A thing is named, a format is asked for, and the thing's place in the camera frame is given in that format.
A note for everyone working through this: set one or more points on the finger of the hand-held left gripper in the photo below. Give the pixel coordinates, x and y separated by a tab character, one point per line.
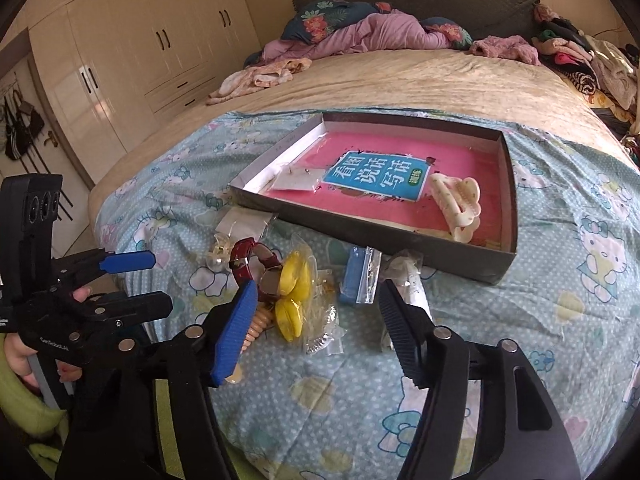
150	305
127	261

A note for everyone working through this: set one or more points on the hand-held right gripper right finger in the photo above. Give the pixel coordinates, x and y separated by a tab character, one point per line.
402	340

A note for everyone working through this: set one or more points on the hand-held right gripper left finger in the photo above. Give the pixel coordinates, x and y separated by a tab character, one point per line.
235	330

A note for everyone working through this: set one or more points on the clear bag with cream clips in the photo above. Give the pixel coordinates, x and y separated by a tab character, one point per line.
412	285

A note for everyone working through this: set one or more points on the pearl earrings clear bag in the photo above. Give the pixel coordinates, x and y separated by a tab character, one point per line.
220	261

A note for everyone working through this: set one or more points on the yellow hair clips bag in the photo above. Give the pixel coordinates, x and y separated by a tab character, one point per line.
292	280

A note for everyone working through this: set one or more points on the blue zip bag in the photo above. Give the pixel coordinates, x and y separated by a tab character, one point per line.
352	275

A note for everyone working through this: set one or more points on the grey cardboard box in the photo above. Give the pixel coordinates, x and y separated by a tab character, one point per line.
400	246

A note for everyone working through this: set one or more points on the clear bag with white card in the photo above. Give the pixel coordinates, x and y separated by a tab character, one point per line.
245	222

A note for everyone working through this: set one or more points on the person's left forearm green sleeve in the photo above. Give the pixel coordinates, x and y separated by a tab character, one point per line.
20	420

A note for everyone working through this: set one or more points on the person's left hand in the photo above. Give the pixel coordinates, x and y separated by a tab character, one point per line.
15	360

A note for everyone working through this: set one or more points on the pink book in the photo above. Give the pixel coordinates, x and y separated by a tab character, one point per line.
360	210

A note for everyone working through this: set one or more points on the cream hair claw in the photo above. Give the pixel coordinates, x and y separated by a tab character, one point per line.
455	205

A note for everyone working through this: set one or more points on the cartoon printed blue blanket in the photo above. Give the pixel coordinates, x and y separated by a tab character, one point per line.
550	270

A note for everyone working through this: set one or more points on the white earring card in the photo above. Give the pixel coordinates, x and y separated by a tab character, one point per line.
300	180

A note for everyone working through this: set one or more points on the cream wardrobe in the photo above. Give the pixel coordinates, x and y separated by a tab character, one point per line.
140	50

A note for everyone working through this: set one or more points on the cream pink clothes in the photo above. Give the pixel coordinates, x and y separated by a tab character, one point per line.
260	77

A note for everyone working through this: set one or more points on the beige bedspread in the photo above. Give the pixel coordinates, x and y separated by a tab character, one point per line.
425	80

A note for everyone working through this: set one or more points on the dusty pink garment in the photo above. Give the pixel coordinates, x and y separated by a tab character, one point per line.
505	49

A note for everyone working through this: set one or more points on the purple garment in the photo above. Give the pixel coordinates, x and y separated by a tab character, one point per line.
375	32

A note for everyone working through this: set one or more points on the floral pillow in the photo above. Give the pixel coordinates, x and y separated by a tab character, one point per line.
320	20

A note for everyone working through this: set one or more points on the pile of mixed clothes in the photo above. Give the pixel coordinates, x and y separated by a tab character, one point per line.
590	60

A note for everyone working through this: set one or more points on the grey headboard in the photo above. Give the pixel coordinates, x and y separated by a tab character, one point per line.
450	2

